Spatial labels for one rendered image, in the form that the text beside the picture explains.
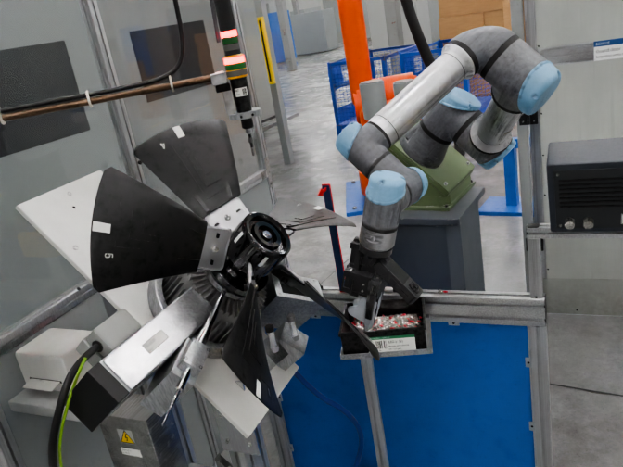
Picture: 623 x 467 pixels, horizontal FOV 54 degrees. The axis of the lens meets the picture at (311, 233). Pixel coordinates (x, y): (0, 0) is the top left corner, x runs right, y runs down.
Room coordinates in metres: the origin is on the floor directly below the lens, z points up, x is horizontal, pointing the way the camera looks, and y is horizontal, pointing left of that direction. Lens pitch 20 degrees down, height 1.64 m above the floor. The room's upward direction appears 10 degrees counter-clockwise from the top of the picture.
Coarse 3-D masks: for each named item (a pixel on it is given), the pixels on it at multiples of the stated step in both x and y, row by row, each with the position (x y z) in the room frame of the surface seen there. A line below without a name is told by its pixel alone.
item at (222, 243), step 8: (208, 232) 1.17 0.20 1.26; (216, 232) 1.18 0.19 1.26; (224, 232) 1.19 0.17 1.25; (208, 240) 1.17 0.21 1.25; (216, 240) 1.18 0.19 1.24; (224, 240) 1.19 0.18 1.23; (208, 248) 1.17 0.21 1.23; (224, 248) 1.19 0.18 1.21; (208, 256) 1.17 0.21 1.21; (216, 256) 1.18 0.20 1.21; (224, 256) 1.19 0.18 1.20; (200, 264) 1.15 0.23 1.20; (208, 264) 1.16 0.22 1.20; (216, 264) 1.17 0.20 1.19
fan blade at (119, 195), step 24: (120, 192) 1.09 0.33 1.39; (144, 192) 1.12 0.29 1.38; (96, 216) 1.05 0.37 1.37; (120, 216) 1.07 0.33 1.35; (144, 216) 1.10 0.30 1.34; (168, 216) 1.12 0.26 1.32; (192, 216) 1.15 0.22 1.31; (96, 240) 1.03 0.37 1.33; (120, 240) 1.05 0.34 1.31; (144, 240) 1.08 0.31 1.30; (168, 240) 1.11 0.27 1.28; (192, 240) 1.14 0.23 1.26; (96, 264) 1.01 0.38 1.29; (120, 264) 1.04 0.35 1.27; (144, 264) 1.07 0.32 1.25; (168, 264) 1.10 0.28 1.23; (192, 264) 1.14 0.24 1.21; (96, 288) 1.00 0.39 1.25
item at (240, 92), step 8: (232, 80) 1.30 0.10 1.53; (240, 80) 1.30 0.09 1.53; (232, 88) 1.31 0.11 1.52; (240, 88) 1.30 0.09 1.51; (240, 96) 1.30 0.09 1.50; (248, 96) 1.31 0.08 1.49; (240, 104) 1.30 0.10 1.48; (248, 104) 1.30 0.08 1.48; (240, 112) 1.30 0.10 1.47; (240, 120) 1.31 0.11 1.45; (248, 120) 1.30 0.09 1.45; (248, 128) 1.30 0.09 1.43
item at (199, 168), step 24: (216, 120) 1.46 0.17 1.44; (144, 144) 1.38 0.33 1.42; (168, 144) 1.39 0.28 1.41; (192, 144) 1.39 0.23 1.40; (216, 144) 1.40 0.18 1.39; (168, 168) 1.35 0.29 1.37; (192, 168) 1.35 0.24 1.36; (216, 168) 1.35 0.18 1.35; (192, 192) 1.32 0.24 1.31; (216, 192) 1.31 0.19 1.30; (240, 192) 1.31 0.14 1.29
